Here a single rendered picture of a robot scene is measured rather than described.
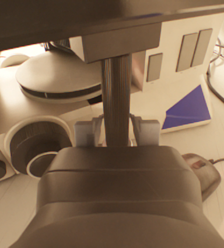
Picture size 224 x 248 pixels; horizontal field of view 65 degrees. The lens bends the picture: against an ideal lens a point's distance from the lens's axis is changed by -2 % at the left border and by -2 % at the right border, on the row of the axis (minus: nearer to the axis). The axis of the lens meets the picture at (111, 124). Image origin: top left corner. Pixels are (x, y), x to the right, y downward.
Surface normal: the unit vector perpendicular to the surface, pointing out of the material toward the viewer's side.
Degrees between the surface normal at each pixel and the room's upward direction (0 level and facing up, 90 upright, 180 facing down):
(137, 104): 48
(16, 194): 0
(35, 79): 0
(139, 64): 90
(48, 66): 0
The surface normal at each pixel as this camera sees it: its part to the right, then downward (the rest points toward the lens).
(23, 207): -0.04, -0.74
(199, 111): 0.31, -0.05
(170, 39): 0.46, 0.58
